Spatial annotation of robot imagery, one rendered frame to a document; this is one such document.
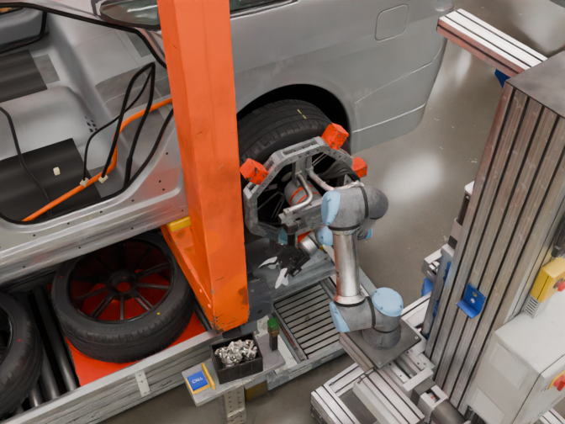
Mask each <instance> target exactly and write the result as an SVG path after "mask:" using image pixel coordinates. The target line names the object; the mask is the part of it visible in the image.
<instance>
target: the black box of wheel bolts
mask: <svg viewBox="0 0 565 424"><path fill-rule="evenodd" d="M209 347H210V352H211V358H212V361H213V364H214V369H215V372H216V374H217V377H218V381H219V384H225V383H228V382H230V381H234V380H237V379H241V378H244V377H247V376H250V375H253V374H258V373H260V372H263V361H262V359H263V356H262V354H261V350H260V348H259V346H258V343H257V340H256V337H255V334H254V332H249V333H246V334H243V335H240V336H237V337H232V338H229V339H226V340H223V341H220V342H215V343H212V344H209Z"/></svg>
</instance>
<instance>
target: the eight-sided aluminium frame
mask: <svg viewBox="0 0 565 424"><path fill-rule="evenodd" d="M320 152H324V153H325V154H326V155H328V156H331V157H333V158H335V159H336V160H341V161H344V162H345V163H346V164H347V165H348V166H349V167H350V168H351V169H352V165H353V159H352V157H351V156H350V155H349V154H348V153H347V152H346V151H344V150H342V149H341V148H340V149H339V150H336V149H333V148H330V146H329V144H328V143H327V142H326V141H325V140H324V139H323V138H321V137H319V136H318V137H313V139H310V140H307V141H304V142H301V143H298V144H296V145H294V146H290V147H287V148H284V149H282V150H278V151H275V152H274V153H273V154H272V155H271V156H270V158H269V159H268V160H267V162H266V163H265V164H264V165H263V166H264V168H265V169H266V170H267V172H268V173H269V174H268V175H267V177H266V178H265V179H264V180H263V181H262V183H261V184H260V185H257V184H255V183H252V182H249V183H248V184H247V185H246V187H245V188H244V189H243V194H242V195H243V199H244V213H245V219H244V221H245V225H246V227H247V228H248V230H249V231H250V233H253V234H254V235H259V236H263V237H266V238H268V239H271V240H274V241H276V242H278V237H279V236H278V232H279V231H280V230H281V229H282V227H279V228H277V227H274V226H271V225H268V224H265V223H262V222H260V221H258V218H257V198H258V196H259V195H260V194H261V193H262V191H263V190H264V189H265V188H266V187H267V185H268V184H269V183H270V182H271V181H272V180H273V179H274V178H275V176H276V175H277V174H278V173H279V171H280V170H281V169H282V168H283V167H284V166H285V165H288V164H290V163H293V162H295V161H297V160H302V159H304V158H306V157H307V156H312V155H315V154H318V153H320ZM349 183H351V179H350V177H349V176H348V175H347V174H346V175H344V176H342V177H340V178H337V185H336V188H339V187H342V186H345V185H347V184H349ZM296 221H297V223H298V231H297V232H298V236H299V235H301V234H303V233H305V232H308V231H311V230H313V229H315V228H316V227H317V226H318V225H317V226H308V225H306V224H305V222H304V221H303V220H301V219H300V220H296Z"/></svg>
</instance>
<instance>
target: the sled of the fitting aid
mask: <svg viewBox="0 0 565 424"><path fill-rule="evenodd" d="M319 249H320V250H321V251H322V253H323V254H324V255H325V257H326V264H324V265H321V266H319V267H317V268H314V269H312V270H310V271H308V272H306V273H302V274H300V275H298V276H296V277H294V278H290V279H289V280H288V285H284V284H281V285H280V286H278V287H277V288H275V286H273V287H271V288H270V289H271V290H272V297H273V301H275V300H277V299H281V298H282V297H284V296H287V295H289V294H291V293H294V292H296V291H298V290H300V289H303V288H305V287H307V286H310V285H311V284H315V283H317V282H319V281H320V280H323V279H325V278H328V277H330V276H332V275H334V274H335V262H334V260H333V259H332V258H331V257H330V255H329V254H328V252H327V251H326V250H325V249H324V246H322V247H320V248H319Z"/></svg>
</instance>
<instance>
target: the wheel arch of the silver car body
mask: <svg viewBox="0 0 565 424"><path fill-rule="evenodd" d="M285 99H286V100H287V99H297V100H303V101H306V102H309V103H311V104H313V105H315V106H316V107H318V108H319V109H320V110H321V111H322V112H323V113H324V114H325V115H326V116H327V117H328V118H329V119H330V121H331V122H332V123H334V124H337V125H341V126H342V128H343V129H344V130H345V131H346V132H347V133H348V134H349V135H348V136H347V140H348V142H349V145H350V148H351V140H352V127H351V117H350V115H349V112H348V110H347V107H346V106H345V104H344V103H343V101H342V100H341V98H340V97H339V96H338V95H337V94H336V93H334V92H333V91H331V90H330V89H328V88H327V87H324V86H321V85H319V84H315V83H310V82H296V83H289V84H286V85H282V86H279V87H275V88H273V89H271V90H268V91H266V92H264V93H262V94H261V95H259V96H257V97H256V98H254V99H252V100H251V101H250V102H249V103H247V104H246V105H245V106H243V107H242V108H241V109H240V110H239V111H241V110H242V109H243V108H244V109H247V112H248V113H251V111H253V110H255V109H258V108H260V107H262V106H263V105H267V104H268V103H272V102H276V101H279V100H285ZM239 111H238V112H239ZM238 112H236V113H238Z"/></svg>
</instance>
